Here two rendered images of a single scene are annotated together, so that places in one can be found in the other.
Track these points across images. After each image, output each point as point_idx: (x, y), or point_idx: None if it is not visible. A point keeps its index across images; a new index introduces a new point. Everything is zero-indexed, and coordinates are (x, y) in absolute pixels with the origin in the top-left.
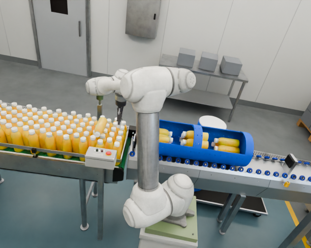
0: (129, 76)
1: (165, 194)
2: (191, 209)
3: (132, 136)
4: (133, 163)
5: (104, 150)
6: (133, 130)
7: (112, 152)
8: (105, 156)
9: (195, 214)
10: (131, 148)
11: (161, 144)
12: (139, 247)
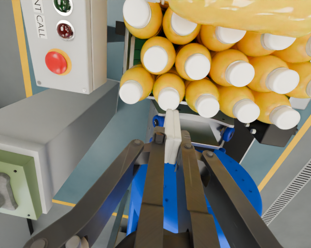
0: None
1: None
2: (6, 209)
3: (248, 125)
4: (152, 115)
5: (74, 40)
6: (261, 136)
7: (70, 77)
8: (38, 48)
9: (1, 211)
10: (192, 116)
11: (128, 220)
12: (5, 109)
